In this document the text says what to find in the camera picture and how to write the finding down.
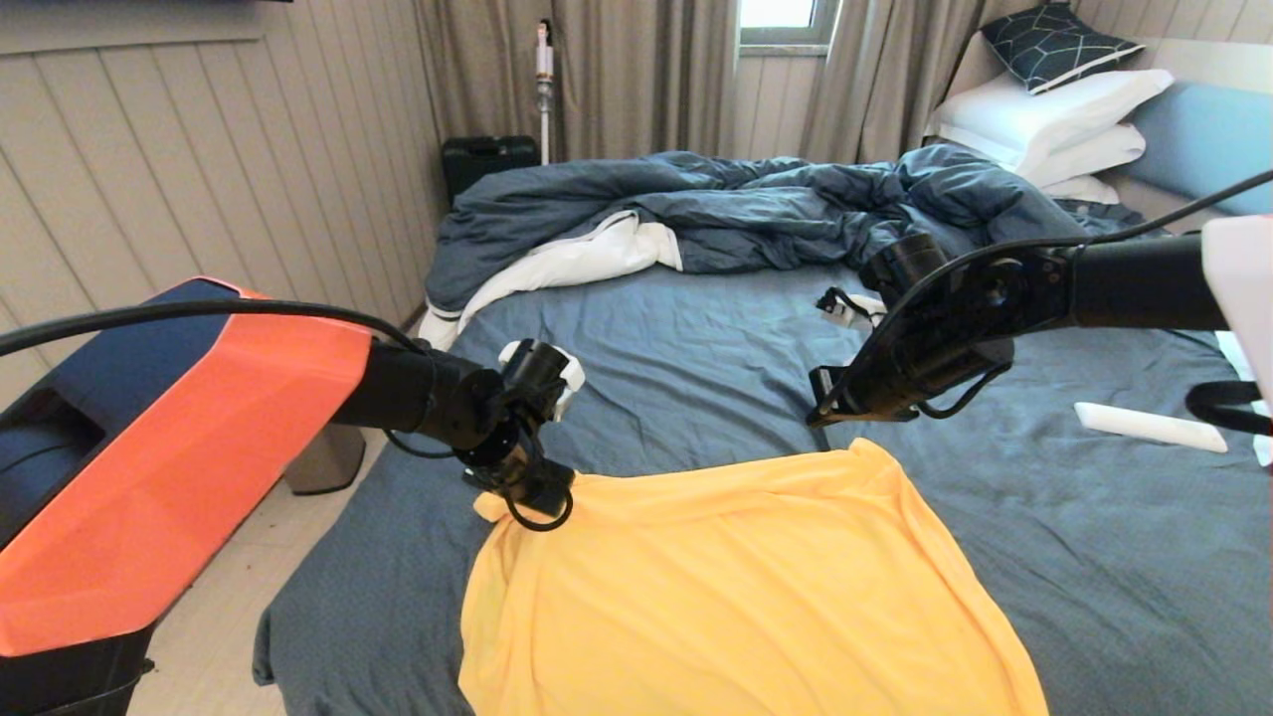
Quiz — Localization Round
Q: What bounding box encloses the yellow t-shirt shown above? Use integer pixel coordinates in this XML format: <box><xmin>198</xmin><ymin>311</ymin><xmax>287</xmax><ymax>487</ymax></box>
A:
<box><xmin>457</xmin><ymin>438</ymin><xmax>1050</xmax><ymax>716</ymax></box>

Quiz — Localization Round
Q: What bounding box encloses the white quilt with dark stripe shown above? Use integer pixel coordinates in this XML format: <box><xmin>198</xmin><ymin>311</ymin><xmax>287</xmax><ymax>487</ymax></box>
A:
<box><xmin>416</xmin><ymin>211</ymin><xmax>683</xmax><ymax>351</ymax></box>

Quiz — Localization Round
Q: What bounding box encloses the bronze trash bin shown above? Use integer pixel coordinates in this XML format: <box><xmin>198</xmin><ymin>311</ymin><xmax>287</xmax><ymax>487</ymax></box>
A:
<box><xmin>283</xmin><ymin>423</ymin><xmax>367</xmax><ymax>496</ymax></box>

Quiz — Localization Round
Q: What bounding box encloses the white pillow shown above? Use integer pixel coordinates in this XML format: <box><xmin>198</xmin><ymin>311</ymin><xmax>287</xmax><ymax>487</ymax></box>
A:
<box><xmin>925</xmin><ymin>70</ymin><xmax>1176</xmax><ymax>175</ymax></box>
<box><xmin>1042</xmin><ymin>176</ymin><xmax>1121</xmax><ymax>207</ymax></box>
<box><xmin>1019</xmin><ymin>124</ymin><xmax>1148</xmax><ymax>190</ymax></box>
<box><xmin>1215</xmin><ymin>330</ymin><xmax>1273</xmax><ymax>466</ymax></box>

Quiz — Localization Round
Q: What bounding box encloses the dark blue duvet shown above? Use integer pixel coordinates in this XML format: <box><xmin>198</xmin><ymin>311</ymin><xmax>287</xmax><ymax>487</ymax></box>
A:
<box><xmin>425</xmin><ymin>144</ymin><xmax>1120</xmax><ymax>317</ymax></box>

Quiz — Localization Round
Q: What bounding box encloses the flat white remote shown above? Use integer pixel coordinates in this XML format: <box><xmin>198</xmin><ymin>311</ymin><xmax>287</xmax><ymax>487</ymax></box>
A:
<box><xmin>1074</xmin><ymin>402</ymin><xmax>1228</xmax><ymax>454</ymax></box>

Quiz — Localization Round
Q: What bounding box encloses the black hard case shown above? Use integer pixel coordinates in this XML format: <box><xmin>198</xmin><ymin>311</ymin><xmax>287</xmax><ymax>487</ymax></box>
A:
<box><xmin>442</xmin><ymin>136</ymin><xmax>540</xmax><ymax>208</ymax></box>

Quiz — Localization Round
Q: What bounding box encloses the grey-beige curtain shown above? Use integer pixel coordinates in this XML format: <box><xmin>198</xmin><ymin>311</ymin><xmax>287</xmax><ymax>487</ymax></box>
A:
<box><xmin>799</xmin><ymin>0</ymin><xmax>1050</xmax><ymax>167</ymax></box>
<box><xmin>413</xmin><ymin>0</ymin><xmax>739</xmax><ymax>165</ymax></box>

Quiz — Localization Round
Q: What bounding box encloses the dark patterned cushion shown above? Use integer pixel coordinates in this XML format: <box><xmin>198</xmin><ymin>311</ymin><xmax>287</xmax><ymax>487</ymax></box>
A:
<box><xmin>980</xmin><ymin>3</ymin><xmax>1147</xmax><ymax>97</ymax></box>

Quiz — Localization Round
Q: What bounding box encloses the blue headboard cushion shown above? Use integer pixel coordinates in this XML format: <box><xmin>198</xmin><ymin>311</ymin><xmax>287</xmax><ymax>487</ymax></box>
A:
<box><xmin>1129</xmin><ymin>82</ymin><xmax>1273</xmax><ymax>218</ymax></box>

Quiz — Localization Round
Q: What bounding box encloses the white stick vacuum cleaner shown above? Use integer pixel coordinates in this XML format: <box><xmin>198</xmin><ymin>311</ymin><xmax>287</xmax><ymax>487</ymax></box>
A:
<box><xmin>535</xmin><ymin>20</ymin><xmax>555</xmax><ymax>167</ymax></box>

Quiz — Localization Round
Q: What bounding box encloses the beige bed headboard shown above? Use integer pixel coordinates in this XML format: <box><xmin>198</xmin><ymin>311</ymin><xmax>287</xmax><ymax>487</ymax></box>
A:
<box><xmin>945</xmin><ymin>35</ymin><xmax>1273</xmax><ymax>240</ymax></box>

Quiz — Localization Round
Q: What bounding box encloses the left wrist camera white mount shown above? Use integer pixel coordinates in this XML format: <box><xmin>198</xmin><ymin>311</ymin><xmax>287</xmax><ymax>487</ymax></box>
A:
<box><xmin>497</xmin><ymin>338</ymin><xmax>586</xmax><ymax>421</ymax></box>

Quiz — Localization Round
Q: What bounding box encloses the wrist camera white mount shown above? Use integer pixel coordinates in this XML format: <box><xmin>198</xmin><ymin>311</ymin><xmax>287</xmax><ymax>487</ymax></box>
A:
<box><xmin>816</xmin><ymin>286</ymin><xmax>888</xmax><ymax>331</ymax></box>
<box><xmin>497</xmin><ymin>338</ymin><xmax>586</xmax><ymax>421</ymax></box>

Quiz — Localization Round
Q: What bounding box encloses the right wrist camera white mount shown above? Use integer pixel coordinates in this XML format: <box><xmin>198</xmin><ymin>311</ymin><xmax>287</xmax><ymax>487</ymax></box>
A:
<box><xmin>816</xmin><ymin>286</ymin><xmax>888</xmax><ymax>331</ymax></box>

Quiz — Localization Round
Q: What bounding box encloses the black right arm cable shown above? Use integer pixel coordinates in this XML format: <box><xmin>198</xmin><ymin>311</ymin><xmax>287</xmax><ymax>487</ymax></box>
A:
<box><xmin>816</xmin><ymin>169</ymin><xmax>1273</xmax><ymax>439</ymax></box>

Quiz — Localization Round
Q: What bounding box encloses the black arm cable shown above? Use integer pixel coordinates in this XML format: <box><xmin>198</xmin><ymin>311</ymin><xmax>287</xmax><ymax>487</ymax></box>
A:
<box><xmin>816</xmin><ymin>169</ymin><xmax>1273</xmax><ymax>439</ymax></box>
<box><xmin>0</xmin><ymin>298</ymin><xmax>576</xmax><ymax>533</ymax></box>

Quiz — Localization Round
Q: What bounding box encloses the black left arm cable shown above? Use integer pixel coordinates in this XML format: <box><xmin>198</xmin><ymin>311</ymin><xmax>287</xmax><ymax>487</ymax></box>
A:
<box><xmin>0</xmin><ymin>298</ymin><xmax>576</xmax><ymax>533</ymax></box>

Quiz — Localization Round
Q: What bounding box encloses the window with grey frame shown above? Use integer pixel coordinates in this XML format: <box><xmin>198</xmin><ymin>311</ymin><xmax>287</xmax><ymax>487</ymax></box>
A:
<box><xmin>738</xmin><ymin>0</ymin><xmax>841</xmax><ymax>49</ymax></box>

